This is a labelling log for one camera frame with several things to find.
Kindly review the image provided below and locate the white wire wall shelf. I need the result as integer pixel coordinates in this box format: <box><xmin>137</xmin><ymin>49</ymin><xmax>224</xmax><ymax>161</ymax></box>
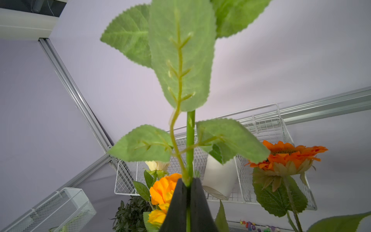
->
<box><xmin>114</xmin><ymin>102</ymin><xmax>318</xmax><ymax>211</ymax></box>

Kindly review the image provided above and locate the white empty flower pot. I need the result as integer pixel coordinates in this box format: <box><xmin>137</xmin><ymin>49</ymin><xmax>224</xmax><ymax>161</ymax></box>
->
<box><xmin>202</xmin><ymin>155</ymin><xmax>238</xmax><ymax>200</ymax></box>

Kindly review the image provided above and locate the orange gerbera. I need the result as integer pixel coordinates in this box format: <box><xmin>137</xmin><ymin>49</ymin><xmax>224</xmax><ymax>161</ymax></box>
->
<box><xmin>247</xmin><ymin>140</ymin><xmax>328</xmax><ymax>232</ymax></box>

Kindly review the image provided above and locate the orange yellow rose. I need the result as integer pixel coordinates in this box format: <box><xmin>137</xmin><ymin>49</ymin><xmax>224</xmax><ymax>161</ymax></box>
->
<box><xmin>133</xmin><ymin>170</ymin><xmax>182</xmax><ymax>232</ymax></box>

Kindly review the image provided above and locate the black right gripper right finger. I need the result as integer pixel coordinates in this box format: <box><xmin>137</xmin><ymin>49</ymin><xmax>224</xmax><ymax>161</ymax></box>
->
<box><xmin>190</xmin><ymin>178</ymin><xmax>218</xmax><ymax>232</ymax></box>

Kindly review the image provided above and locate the potted green plant white pot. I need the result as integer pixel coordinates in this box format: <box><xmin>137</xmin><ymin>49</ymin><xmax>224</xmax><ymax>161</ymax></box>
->
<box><xmin>112</xmin><ymin>196</ymin><xmax>152</xmax><ymax>232</ymax></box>

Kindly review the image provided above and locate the white wire side basket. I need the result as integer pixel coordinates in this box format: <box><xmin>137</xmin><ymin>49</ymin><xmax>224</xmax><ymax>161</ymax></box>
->
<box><xmin>2</xmin><ymin>188</ymin><xmax>96</xmax><ymax>232</ymax></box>

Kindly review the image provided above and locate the cream white rose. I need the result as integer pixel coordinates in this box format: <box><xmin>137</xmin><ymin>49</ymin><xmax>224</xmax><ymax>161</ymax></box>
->
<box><xmin>145</xmin><ymin>161</ymin><xmax>170</xmax><ymax>175</ymax></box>

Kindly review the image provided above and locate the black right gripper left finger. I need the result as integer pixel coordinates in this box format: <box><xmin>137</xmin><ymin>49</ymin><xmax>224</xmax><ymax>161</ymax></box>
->
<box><xmin>159</xmin><ymin>179</ymin><xmax>188</xmax><ymax>232</ymax></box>

